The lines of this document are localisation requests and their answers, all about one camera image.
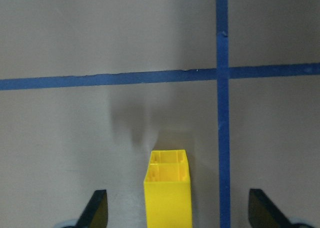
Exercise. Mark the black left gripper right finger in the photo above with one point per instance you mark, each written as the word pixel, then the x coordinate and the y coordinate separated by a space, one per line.
pixel 262 212

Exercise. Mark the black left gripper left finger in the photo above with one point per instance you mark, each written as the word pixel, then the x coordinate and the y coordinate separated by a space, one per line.
pixel 95 213

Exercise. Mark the yellow block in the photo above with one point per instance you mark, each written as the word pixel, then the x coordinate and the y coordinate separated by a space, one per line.
pixel 167 189

